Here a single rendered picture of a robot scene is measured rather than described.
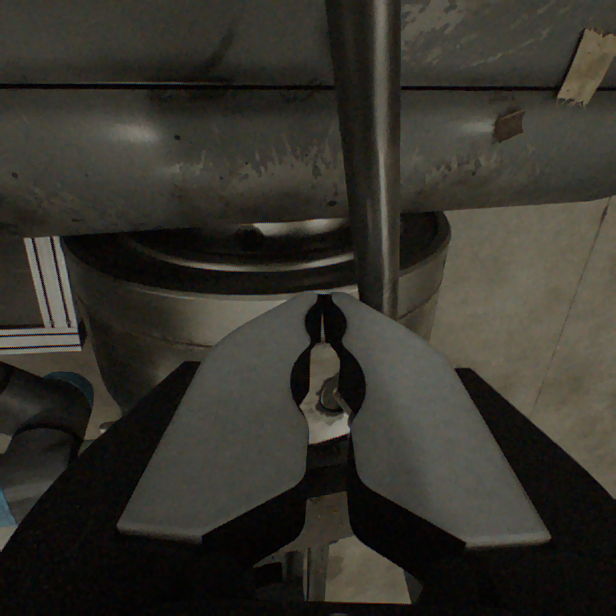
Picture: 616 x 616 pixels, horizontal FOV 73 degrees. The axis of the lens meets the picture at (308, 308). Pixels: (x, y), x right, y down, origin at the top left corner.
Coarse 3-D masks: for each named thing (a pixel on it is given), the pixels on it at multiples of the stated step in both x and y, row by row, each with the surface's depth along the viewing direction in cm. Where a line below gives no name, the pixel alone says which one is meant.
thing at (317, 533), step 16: (320, 480) 82; (336, 480) 82; (320, 496) 78; (336, 496) 79; (320, 512) 81; (304, 528) 82; (320, 528) 84; (336, 528) 85; (288, 544) 84; (304, 544) 85
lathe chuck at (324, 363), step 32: (96, 320) 28; (416, 320) 29; (96, 352) 31; (128, 352) 27; (160, 352) 25; (192, 352) 25; (320, 352) 25; (128, 384) 29; (320, 384) 27; (320, 416) 28
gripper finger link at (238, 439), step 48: (240, 336) 10; (288, 336) 10; (192, 384) 9; (240, 384) 9; (288, 384) 9; (192, 432) 7; (240, 432) 7; (288, 432) 7; (144, 480) 7; (192, 480) 7; (240, 480) 7; (288, 480) 7; (144, 528) 6; (192, 528) 6; (240, 528) 6; (288, 528) 7
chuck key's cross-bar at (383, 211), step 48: (336, 0) 6; (384, 0) 6; (336, 48) 7; (384, 48) 7; (336, 96) 8; (384, 96) 7; (384, 144) 8; (384, 192) 9; (384, 240) 10; (384, 288) 11
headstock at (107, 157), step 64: (0, 0) 13; (64, 0) 13; (128, 0) 13; (192, 0) 14; (256, 0) 14; (320, 0) 15; (448, 0) 16; (512, 0) 16; (576, 0) 17; (0, 64) 14; (64, 64) 14; (128, 64) 14; (192, 64) 15; (256, 64) 15; (320, 64) 16; (448, 64) 17; (512, 64) 17; (0, 128) 14; (64, 128) 15; (128, 128) 15; (192, 128) 16; (256, 128) 16; (320, 128) 17; (448, 128) 18; (576, 128) 20; (0, 192) 16; (64, 192) 16; (128, 192) 17; (192, 192) 18; (256, 192) 19; (320, 192) 19; (448, 192) 21; (512, 192) 23; (576, 192) 24
